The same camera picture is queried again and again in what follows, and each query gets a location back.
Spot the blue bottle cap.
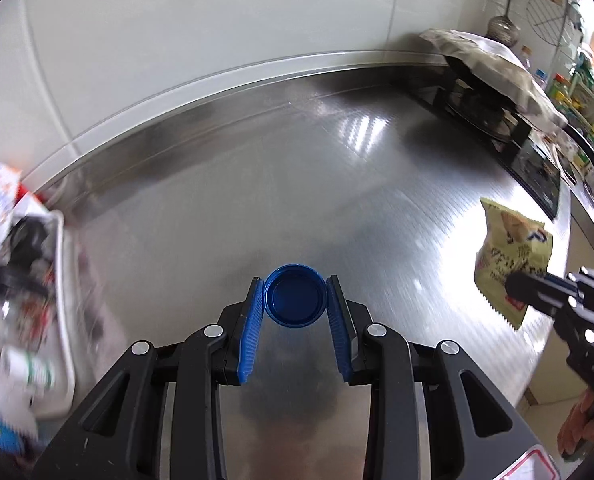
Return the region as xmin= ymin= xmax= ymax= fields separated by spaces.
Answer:
xmin=263 ymin=263 xmax=325 ymax=328

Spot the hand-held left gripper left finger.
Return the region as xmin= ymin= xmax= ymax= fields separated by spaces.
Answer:
xmin=32 ymin=276 xmax=265 ymax=480

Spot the grey cloth stove cover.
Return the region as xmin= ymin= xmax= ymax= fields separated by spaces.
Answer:
xmin=419 ymin=27 xmax=568 ymax=133

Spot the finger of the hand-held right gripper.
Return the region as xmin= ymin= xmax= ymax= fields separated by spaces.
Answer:
xmin=542 ymin=272 xmax=585 ymax=293
xmin=504 ymin=271 xmax=578 ymax=317

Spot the black gas stove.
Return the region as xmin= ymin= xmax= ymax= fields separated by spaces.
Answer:
xmin=409 ymin=57 xmax=563 ymax=218

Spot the person's right hand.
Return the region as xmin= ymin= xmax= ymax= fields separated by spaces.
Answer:
xmin=557 ymin=389 xmax=594 ymax=462

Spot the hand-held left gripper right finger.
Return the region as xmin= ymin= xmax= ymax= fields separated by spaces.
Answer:
xmin=325 ymin=274 xmax=563 ymax=480

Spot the slotted metal ladle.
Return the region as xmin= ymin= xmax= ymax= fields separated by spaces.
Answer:
xmin=487 ymin=0 xmax=521 ymax=44

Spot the glass jar with green label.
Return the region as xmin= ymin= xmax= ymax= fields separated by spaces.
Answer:
xmin=2 ymin=347 xmax=58 ymax=395

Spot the yellow snack wrapper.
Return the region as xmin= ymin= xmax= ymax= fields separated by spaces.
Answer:
xmin=473 ymin=197 xmax=554 ymax=331

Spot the black pan handle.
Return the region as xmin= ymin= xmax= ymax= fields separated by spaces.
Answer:
xmin=564 ymin=124 xmax=594 ymax=182

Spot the round wire rack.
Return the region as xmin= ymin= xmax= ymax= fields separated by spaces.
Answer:
xmin=526 ymin=0 xmax=569 ymax=42

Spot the white bag with red print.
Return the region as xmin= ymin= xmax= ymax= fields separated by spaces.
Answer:
xmin=14 ymin=182 xmax=48 ymax=217

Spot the metal tray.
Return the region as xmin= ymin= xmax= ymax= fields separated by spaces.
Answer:
xmin=4 ymin=209 xmax=78 ymax=418

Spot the row of condiment bottles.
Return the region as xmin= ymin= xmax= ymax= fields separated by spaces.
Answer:
xmin=547 ymin=45 xmax=594 ymax=163

